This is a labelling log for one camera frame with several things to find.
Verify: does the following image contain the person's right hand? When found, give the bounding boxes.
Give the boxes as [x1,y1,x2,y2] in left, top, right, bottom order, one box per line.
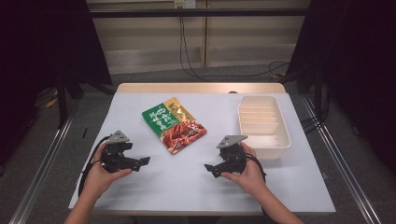
[220,142,269,198]

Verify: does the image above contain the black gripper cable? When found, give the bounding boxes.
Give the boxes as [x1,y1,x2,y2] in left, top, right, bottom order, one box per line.
[246,152,267,183]
[78,135,112,198]

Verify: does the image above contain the white wall power outlet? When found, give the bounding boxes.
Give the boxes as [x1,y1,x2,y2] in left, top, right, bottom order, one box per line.
[174,0,197,9]

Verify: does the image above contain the metal floor rail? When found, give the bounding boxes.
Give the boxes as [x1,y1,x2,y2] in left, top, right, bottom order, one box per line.
[300,94,383,224]
[8,106,79,224]

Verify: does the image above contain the black cables on floor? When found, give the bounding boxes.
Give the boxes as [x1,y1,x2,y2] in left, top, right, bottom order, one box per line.
[300,115,323,134]

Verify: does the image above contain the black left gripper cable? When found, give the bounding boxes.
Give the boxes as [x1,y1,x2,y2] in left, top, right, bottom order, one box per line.
[78,135,112,198]

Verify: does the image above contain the white table mat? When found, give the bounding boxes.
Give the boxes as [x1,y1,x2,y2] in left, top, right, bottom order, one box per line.
[68,91,337,215]

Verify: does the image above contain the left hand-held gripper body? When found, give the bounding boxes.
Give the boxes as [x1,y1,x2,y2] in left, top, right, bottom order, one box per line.
[101,130,138,174]

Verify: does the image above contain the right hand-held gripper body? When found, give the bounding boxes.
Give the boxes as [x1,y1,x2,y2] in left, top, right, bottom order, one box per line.
[217,134,248,175]

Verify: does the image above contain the black cables on wall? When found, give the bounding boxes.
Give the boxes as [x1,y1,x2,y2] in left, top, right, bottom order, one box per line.
[178,16,291,79]

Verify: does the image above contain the white plastic container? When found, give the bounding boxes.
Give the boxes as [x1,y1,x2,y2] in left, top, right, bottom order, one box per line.
[236,94,292,161]

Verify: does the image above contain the black horizontal bar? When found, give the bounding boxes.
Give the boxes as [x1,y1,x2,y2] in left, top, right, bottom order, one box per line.
[89,7,312,19]

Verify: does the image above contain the black metal stand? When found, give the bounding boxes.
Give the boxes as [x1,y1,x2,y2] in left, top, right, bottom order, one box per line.
[55,59,70,129]

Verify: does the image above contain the yellow floor object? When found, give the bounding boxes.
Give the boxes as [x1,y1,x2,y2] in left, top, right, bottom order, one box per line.
[45,89,60,109]

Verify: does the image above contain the person's left hand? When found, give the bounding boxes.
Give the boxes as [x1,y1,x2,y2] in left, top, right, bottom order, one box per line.
[82,143,134,201]

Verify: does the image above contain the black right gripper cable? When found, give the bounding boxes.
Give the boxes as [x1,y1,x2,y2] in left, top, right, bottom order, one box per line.
[246,152,267,183]

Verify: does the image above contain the dark curtain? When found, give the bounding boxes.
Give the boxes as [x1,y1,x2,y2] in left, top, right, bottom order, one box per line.
[0,0,113,169]
[281,0,396,175]

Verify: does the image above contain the green and red food packet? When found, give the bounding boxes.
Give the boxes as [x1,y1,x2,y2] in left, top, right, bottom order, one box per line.
[141,96,208,155]

